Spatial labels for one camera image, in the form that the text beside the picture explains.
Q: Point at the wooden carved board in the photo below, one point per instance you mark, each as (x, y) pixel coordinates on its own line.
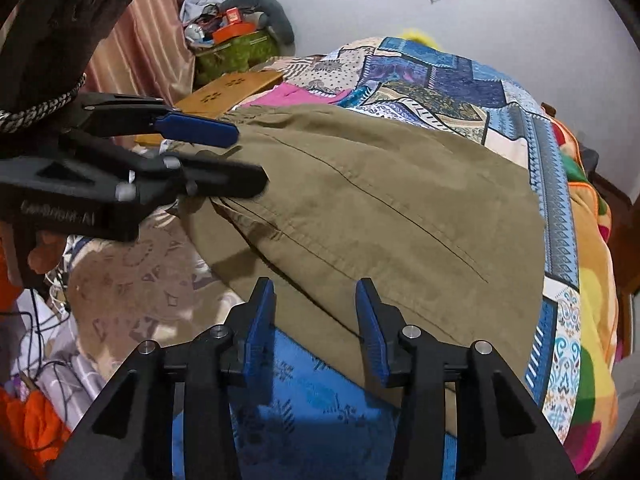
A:
(225, 90)

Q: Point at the wooden bed frame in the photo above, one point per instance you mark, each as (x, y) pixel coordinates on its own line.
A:
(622, 230)

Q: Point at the orange cloth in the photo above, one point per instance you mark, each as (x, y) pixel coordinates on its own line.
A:
(30, 425)

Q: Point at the pink cloth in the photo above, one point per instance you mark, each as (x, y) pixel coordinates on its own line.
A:
(290, 94)

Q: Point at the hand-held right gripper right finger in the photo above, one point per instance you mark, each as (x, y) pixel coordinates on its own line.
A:
(372, 330)

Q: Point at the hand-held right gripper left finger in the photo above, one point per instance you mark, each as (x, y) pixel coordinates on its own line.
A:
(261, 317)

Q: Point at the green patterned box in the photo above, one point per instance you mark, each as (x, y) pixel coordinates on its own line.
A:
(235, 52)

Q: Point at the beige patterned blanket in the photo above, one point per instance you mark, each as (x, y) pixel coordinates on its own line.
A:
(140, 280)

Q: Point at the blue patchwork bedsheet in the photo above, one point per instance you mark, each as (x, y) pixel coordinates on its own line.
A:
(440, 85)

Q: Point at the olive green pants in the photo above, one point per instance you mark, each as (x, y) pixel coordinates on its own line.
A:
(375, 210)

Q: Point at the pale floral cloth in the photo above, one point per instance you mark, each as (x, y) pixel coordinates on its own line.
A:
(70, 370)

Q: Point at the pale crumpled cloth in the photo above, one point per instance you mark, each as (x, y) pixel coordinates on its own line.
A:
(200, 0)

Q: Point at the grey tube pillow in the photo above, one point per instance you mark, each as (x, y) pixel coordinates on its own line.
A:
(282, 22)

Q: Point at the pink-brown curtain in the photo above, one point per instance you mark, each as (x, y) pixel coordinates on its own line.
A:
(150, 35)

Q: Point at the orange box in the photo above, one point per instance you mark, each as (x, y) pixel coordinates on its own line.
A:
(232, 25)

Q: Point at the colourful fleece blanket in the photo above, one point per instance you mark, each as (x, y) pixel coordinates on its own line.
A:
(595, 310)

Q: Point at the yellow fluffy object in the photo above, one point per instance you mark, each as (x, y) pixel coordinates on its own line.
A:
(417, 37)

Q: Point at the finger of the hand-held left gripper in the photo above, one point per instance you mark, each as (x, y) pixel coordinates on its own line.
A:
(200, 130)
(225, 180)

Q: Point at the person's left hand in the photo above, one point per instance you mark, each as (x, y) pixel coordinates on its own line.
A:
(47, 252)

